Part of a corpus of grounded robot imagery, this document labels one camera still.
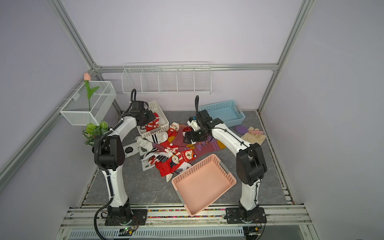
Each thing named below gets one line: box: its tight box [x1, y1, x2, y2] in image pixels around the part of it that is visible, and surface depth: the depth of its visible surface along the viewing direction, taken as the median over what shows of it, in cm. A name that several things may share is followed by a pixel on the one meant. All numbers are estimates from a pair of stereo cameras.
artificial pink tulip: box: [84, 72, 100, 111], surface depth 85 cm
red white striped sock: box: [155, 149, 197, 177], surface depth 90 cm
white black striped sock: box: [135, 131, 169, 152], surface depth 101 cm
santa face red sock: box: [167, 122, 180, 145], surface depth 107 cm
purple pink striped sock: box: [172, 125, 187, 152], surface depth 102 cm
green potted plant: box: [82, 121, 109, 147], surface depth 77 cm
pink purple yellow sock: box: [193, 138, 226, 157], surface depth 100 cm
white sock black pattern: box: [141, 148, 169, 172], surface depth 91 cm
